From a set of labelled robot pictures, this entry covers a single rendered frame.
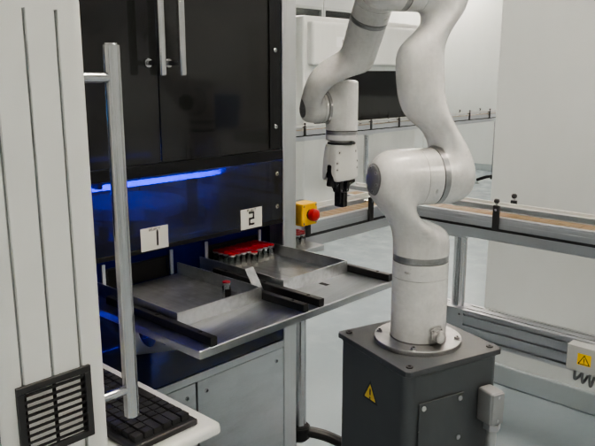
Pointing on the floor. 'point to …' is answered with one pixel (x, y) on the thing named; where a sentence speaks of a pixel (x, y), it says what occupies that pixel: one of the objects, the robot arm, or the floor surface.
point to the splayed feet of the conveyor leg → (317, 434)
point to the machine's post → (280, 234)
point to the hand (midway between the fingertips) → (340, 199)
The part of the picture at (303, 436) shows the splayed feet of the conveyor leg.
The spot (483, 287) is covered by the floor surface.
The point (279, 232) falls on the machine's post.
